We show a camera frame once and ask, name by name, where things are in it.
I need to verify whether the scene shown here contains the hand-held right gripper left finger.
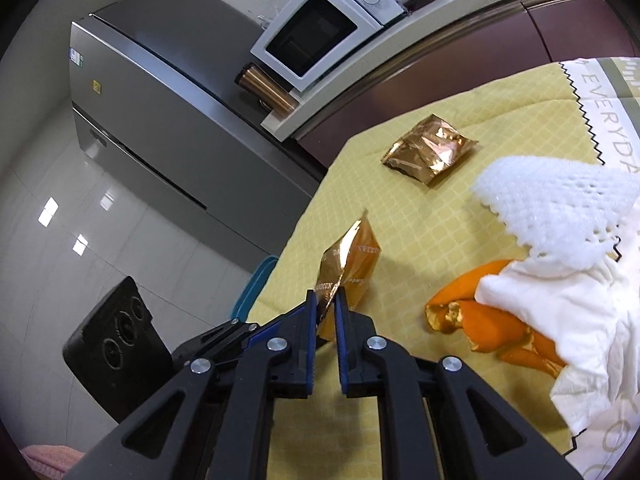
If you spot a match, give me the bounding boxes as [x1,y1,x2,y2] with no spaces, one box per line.
[62,287,321,480]

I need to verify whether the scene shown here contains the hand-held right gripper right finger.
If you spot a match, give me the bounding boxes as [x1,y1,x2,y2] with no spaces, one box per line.
[334,287,586,480]

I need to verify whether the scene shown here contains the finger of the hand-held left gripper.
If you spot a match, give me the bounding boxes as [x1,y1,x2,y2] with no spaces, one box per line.
[170,305,310,362]

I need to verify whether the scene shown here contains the teal plastic trash bin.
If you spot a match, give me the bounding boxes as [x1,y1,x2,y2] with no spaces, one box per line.
[230,255,280,322]

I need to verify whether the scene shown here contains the gold foil snack packet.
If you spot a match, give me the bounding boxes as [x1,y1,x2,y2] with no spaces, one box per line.
[381,113,480,189]
[315,208,384,341]

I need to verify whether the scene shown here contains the orange peel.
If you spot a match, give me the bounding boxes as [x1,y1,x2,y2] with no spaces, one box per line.
[424,258,569,379]

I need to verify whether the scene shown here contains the white tissue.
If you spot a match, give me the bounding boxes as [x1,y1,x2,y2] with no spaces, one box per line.
[473,240,640,434]

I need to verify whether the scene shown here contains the white foam fruit net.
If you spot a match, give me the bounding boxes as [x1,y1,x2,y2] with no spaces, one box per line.
[472,155,637,269]

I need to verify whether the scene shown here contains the yellow checked tablecloth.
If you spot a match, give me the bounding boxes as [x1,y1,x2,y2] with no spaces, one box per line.
[247,60,622,480]

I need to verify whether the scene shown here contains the copper travel tumbler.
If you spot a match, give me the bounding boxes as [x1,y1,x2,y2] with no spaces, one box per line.
[234,62,301,114]

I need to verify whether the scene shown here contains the grey refrigerator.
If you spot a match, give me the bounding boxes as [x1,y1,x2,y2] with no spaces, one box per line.
[69,0,327,274]

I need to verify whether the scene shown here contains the mauve base cabinet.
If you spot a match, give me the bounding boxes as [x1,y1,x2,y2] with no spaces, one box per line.
[290,0,640,172]

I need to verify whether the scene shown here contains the white microwave oven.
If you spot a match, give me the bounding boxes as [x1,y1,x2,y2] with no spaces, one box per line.
[249,0,409,94]

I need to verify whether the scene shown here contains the white kitchen countertop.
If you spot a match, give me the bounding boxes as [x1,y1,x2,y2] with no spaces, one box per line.
[260,0,601,137]

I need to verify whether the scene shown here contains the white green patterned cloth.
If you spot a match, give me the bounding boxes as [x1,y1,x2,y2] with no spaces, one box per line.
[557,55,640,480]

